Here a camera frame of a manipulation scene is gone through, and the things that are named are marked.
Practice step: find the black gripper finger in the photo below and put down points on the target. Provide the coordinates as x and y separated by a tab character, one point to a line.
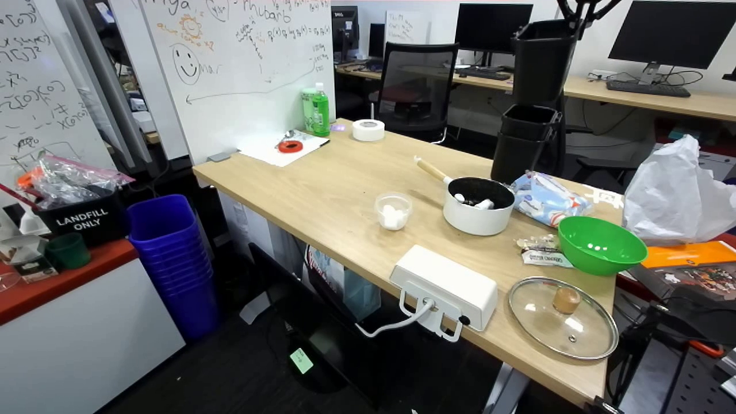
569	14
598	11

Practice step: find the black landfill only bin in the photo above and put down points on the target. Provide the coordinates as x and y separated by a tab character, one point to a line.
83	222
544	65

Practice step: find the blue stacked bins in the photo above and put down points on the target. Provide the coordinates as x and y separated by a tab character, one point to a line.
172	260

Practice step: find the large black computer monitor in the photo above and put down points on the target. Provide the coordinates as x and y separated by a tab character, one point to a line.
670	31

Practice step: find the wooden background desk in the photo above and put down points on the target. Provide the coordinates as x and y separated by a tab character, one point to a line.
612	96

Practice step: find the black keyboard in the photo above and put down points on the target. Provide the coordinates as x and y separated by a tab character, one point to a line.
484	74
647	89

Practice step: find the black mesh office chair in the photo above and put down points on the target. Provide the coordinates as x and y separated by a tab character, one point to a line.
417	82

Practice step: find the blue white plastic bag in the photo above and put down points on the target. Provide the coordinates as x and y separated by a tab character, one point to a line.
547	199

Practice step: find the white marshmallow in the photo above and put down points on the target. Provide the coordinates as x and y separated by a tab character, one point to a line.
484	203
461	199

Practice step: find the black pot with white contents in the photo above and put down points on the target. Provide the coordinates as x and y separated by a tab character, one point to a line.
476	219

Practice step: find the small snack packet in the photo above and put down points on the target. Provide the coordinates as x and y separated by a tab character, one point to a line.
546	259
537	242

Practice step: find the white tape roll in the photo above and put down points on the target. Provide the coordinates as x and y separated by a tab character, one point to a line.
369	129

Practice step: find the green plastic bowl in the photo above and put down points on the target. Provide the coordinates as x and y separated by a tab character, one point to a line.
601	249

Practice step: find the small purple cup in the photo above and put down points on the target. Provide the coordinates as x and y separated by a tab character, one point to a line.
339	127

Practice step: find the orange book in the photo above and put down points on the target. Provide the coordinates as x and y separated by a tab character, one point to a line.
691	254

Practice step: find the clear plastic cup with marshmallows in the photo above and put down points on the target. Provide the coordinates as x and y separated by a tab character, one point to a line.
394	213

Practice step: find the green bottle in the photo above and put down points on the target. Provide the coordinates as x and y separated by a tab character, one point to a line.
315	111

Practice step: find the dark printed book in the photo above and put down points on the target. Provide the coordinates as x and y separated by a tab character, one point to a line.
691	285

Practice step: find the white power box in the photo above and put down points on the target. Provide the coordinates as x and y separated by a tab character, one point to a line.
448	285

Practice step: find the glass lid wooden knob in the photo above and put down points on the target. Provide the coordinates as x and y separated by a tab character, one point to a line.
563	323

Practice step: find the white paper sheet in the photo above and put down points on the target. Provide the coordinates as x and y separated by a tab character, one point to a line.
264	150

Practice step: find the whiteboard with smiley drawing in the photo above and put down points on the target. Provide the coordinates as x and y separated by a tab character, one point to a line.
238	70

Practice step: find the black metal stand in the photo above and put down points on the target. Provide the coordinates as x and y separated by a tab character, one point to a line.
675	369

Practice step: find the grey whiteboard eraser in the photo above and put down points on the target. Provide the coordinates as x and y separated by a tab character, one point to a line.
221	154

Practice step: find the grey table leg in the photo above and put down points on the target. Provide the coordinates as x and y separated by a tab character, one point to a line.
507	392

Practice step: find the green sticky note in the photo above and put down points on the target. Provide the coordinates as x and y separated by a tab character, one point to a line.
302	359

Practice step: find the metal shelving rack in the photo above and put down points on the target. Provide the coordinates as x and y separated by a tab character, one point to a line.
130	83

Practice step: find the clear plastic bag with clutter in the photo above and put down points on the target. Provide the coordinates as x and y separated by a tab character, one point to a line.
69	181

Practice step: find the whiteboard with handwriting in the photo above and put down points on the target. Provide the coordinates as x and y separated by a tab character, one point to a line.
38	92

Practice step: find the dark green cup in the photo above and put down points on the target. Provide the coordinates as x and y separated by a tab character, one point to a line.
69	251

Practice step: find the white cabinet red top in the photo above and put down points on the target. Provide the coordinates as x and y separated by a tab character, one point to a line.
83	336

